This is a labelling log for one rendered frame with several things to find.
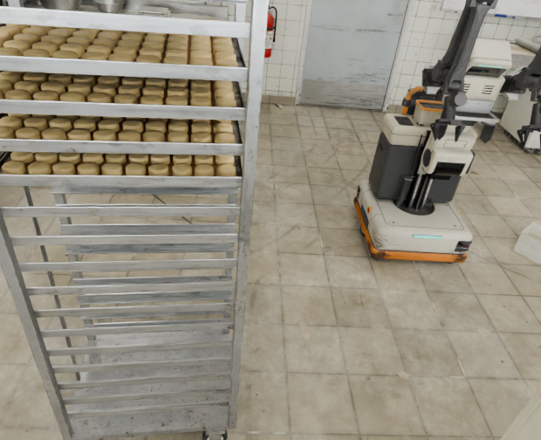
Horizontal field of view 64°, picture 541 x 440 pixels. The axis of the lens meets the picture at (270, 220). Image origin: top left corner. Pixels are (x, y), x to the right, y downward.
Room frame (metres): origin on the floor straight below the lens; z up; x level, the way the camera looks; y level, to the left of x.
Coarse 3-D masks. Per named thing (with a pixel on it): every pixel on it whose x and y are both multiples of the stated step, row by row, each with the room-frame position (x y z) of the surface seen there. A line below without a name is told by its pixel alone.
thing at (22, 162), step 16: (16, 160) 0.93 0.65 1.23; (32, 160) 0.96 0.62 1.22; (48, 160) 0.95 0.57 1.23; (64, 160) 0.95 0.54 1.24; (80, 160) 0.99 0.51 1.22; (96, 160) 0.97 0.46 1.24; (112, 160) 0.98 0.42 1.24; (128, 160) 1.02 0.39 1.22; (144, 160) 1.00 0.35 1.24; (160, 160) 1.00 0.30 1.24; (176, 160) 1.01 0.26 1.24; (192, 160) 1.05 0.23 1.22; (208, 160) 1.03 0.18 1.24; (224, 160) 1.04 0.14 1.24
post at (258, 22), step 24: (264, 0) 0.92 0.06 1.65; (264, 24) 0.92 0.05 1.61; (264, 48) 0.92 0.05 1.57; (240, 216) 0.93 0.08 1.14; (240, 240) 0.92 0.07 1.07; (240, 264) 0.92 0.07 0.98; (240, 288) 0.92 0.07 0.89; (240, 312) 0.92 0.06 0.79; (240, 336) 0.92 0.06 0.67; (240, 360) 0.92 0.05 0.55
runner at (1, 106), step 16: (0, 112) 0.85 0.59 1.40; (16, 112) 0.85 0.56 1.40; (32, 112) 0.86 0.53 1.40; (48, 112) 0.86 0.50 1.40; (64, 112) 0.87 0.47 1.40; (80, 112) 0.88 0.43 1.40; (96, 112) 0.88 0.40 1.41; (112, 112) 0.89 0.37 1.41; (128, 112) 0.90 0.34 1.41; (144, 112) 0.90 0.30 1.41; (160, 112) 0.91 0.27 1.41; (176, 112) 0.92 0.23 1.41; (192, 112) 0.92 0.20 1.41; (208, 112) 0.93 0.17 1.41; (224, 112) 0.94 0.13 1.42; (240, 112) 0.94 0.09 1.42
